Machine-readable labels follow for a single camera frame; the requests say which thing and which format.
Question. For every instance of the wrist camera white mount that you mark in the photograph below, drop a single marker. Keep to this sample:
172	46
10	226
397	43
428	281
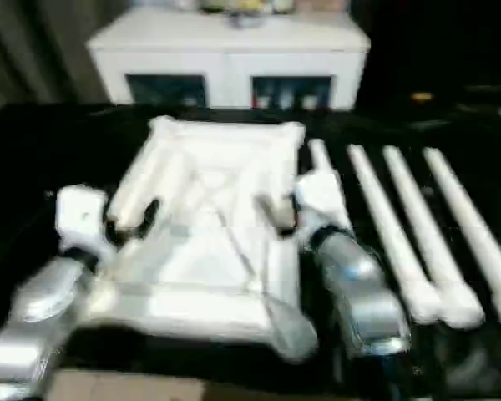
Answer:
83	217
323	196

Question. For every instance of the white plastic table top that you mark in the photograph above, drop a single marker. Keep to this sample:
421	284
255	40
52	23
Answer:
209	259

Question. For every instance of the black mat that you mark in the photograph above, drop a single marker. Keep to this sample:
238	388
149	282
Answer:
25	167

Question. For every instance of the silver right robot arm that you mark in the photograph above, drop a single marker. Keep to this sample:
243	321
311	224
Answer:
355	284

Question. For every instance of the white cabinet with glass doors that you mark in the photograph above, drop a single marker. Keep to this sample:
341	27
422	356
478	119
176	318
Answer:
225	54

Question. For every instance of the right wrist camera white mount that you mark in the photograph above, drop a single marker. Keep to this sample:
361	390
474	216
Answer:
323	196

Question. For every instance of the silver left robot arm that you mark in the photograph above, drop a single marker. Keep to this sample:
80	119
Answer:
37	301

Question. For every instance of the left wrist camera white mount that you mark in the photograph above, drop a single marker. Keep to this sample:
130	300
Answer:
83	217

